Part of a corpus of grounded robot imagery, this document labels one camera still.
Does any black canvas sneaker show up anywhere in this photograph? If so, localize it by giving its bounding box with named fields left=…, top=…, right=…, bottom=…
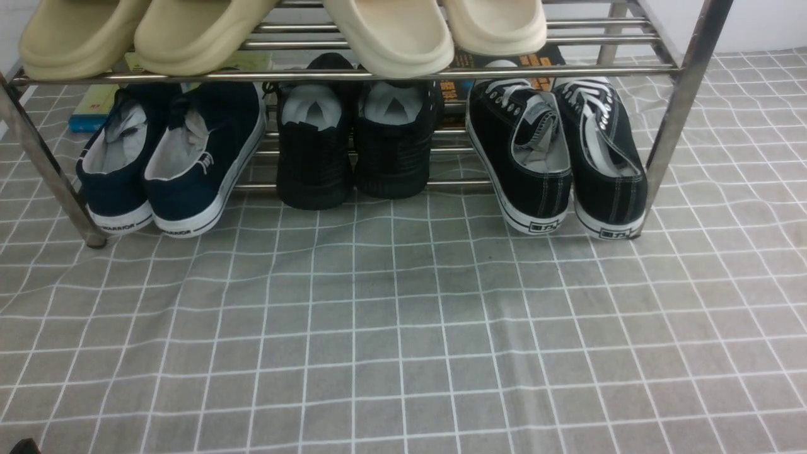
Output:
left=552, top=76, right=648, bottom=240
left=465, top=78, right=572, bottom=235

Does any metal shoe rack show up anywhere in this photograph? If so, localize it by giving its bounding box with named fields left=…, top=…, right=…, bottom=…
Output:
left=2, top=1, right=732, bottom=249

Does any grey checked floor cloth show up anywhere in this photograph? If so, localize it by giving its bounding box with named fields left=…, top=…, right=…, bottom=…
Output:
left=1, top=49, right=806, bottom=453

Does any right black knit sneaker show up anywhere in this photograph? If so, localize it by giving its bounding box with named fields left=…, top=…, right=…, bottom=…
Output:
left=352, top=80, right=444, bottom=199

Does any black knit sneaker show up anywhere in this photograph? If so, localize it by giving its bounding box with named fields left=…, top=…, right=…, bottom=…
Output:
left=352, top=80, right=444, bottom=199
left=264, top=80, right=361, bottom=211

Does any left black knit sneaker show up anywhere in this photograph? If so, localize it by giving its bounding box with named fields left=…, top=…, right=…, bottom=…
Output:
left=264, top=80, right=361, bottom=211

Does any cream slipper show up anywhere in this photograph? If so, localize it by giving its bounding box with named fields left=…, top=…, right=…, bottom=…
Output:
left=442, top=1, right=547, bottom=57
left=322, top=1, right=455, bottom=79

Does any right cream slipper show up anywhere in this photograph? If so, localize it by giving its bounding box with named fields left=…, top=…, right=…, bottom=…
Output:
left=442, top=1, right=547, bottom=57

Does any right navy Warrior sneaker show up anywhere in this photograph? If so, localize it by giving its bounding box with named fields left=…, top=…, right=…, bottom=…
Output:
left=143, top=81, right=266, bottom=238

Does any navy warrior sneaker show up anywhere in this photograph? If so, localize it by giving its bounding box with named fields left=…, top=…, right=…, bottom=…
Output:
left=76, top=83, right=183, bottom=235
left=143, top=81, right=266, bottom=238

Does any black printed book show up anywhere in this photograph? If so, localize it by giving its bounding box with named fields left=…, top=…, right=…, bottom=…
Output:
left=440, top=44, right=567, bottom=127

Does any beige slipper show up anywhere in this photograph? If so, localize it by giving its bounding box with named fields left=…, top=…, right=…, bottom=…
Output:
left=18, top=1, right=150, bottom=81
left=134, top=1, right=279, bottom=76

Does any left navy Warrior sneaker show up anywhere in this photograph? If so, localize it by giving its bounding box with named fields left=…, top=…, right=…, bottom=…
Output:
left=76, top=83, right=183, bottom=235

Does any far left beige slipper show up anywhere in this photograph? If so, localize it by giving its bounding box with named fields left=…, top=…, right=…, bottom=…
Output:
left=18, top=1, right=150, bottom=81

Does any dark object at corner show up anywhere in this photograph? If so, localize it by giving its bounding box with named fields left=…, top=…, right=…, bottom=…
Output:
left=9, top=438, right=41, bottom=454

